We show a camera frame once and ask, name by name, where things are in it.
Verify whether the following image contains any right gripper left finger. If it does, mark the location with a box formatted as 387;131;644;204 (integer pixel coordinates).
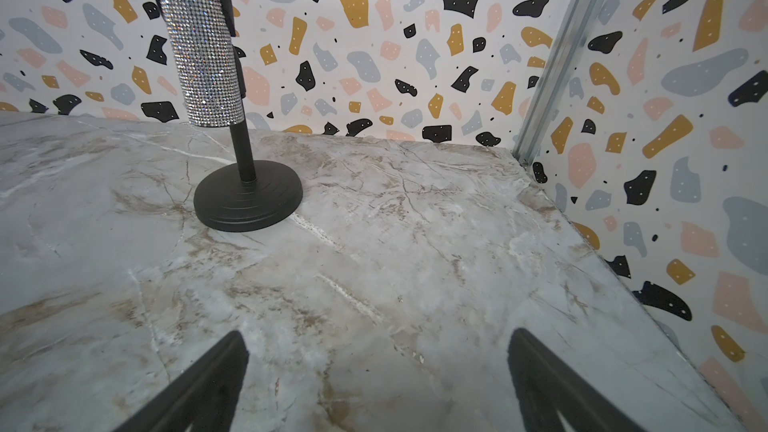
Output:
117;330;249;431

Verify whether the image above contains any glitter microphone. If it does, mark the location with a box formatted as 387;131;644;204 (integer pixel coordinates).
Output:
158;0;245;128

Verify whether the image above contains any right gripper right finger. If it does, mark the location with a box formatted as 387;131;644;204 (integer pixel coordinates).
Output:
507;328;642;431

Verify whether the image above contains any black round microphone stand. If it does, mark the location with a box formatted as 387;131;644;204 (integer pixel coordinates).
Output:
193;122;303;232

